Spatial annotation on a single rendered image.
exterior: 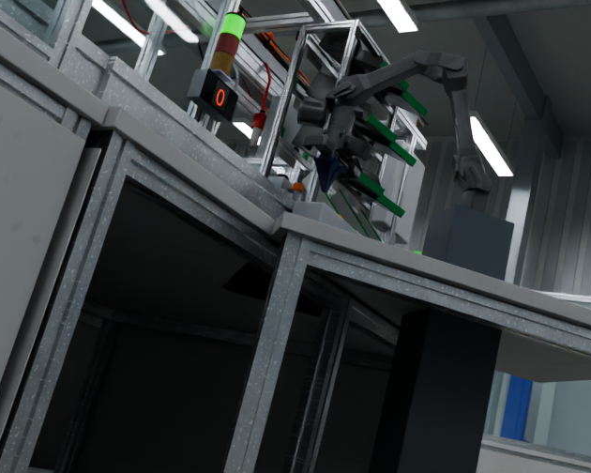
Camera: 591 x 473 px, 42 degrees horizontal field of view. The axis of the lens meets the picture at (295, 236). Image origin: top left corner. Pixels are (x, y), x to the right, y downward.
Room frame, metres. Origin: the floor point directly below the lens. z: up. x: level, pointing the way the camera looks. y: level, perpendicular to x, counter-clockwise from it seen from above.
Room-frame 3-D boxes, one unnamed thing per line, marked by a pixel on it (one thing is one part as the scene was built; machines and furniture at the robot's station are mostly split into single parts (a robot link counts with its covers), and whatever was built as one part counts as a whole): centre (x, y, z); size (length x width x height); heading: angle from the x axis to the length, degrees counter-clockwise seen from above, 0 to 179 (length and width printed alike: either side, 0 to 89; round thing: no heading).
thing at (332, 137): (1.65, -0.04, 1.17); 0.19 x 0.06 x 0.08; 146
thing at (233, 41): (1.63, 0.27, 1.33); 0.05 x 0.05 x 0.05
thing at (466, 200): (1.59, -0.36, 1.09); 0.07 x 0.07 x 0.06; 10
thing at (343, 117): (1.65, -0.04, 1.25); 0.09 x 0.06 x 0.07; 79
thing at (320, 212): (1.53, -0.07, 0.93); 0.21 x 0.07 x 0.06; 146
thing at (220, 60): (1.63, 0.27, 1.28); 0.05 x 0.05 x 0.05
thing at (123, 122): (1.97, 0.43, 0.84); 1.50 x 1.41 x 0.03; 146
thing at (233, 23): (1.63, 0.27, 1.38); 0.05 x 0.05 x 0.05
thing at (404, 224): (3.47, -0.42, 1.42); 0.30 x 0.09 x 1.13; 146
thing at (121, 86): (1.41, 0.09, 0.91); 0.89 x 0.06 x 0.11; 146
